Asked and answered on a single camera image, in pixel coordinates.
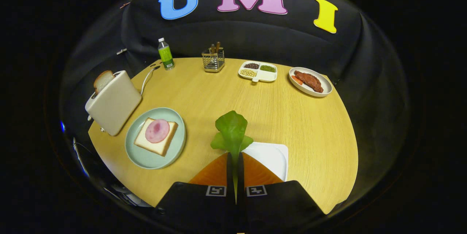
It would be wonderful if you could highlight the white square plate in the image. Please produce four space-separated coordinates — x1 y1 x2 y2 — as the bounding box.
243 142 289 182

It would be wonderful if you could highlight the white toaster cable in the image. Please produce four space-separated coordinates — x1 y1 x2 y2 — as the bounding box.
140 67 160 95

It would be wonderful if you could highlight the white round plate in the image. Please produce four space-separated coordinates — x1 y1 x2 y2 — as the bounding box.
289 67 333 97

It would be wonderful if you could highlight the computer keyboard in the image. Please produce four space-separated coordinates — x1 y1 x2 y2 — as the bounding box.
106 185 152 208

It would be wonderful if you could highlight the pale green round plate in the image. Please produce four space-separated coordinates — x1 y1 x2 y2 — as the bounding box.
125 107 186 170

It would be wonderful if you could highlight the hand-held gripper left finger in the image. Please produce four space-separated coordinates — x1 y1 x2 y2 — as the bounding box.
155 153 236 234

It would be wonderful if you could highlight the white divided bean dish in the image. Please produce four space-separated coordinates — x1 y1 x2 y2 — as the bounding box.
238 61 278 83

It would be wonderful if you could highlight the green lettuce leaf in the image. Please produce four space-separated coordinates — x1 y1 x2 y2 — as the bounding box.
211 110 254 203

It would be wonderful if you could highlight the pink ham slice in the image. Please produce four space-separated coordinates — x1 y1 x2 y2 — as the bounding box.
145 119 170 143

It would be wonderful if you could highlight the brown meat piece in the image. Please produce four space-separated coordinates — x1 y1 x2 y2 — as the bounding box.
294 70 324 93

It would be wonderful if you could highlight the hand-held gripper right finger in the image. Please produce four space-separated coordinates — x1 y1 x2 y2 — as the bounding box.
237 153 325 234

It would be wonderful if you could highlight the black backdrop cloth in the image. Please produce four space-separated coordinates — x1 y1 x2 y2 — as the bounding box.
60 0 411 191

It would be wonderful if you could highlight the white toaster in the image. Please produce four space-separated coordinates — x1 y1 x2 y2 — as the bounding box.
85 70 142 136

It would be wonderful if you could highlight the green label plastic bottle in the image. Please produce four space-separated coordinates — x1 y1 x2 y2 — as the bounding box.
158 38 175 70

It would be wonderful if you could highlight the toasted bread slice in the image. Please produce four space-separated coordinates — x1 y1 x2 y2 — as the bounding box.
93 70 116 94

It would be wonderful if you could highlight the wire utensil holder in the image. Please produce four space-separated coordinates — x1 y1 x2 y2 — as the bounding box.
202 44 225 73

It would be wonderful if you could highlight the white bread slice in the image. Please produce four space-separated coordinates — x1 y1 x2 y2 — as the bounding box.
134 118 178 157

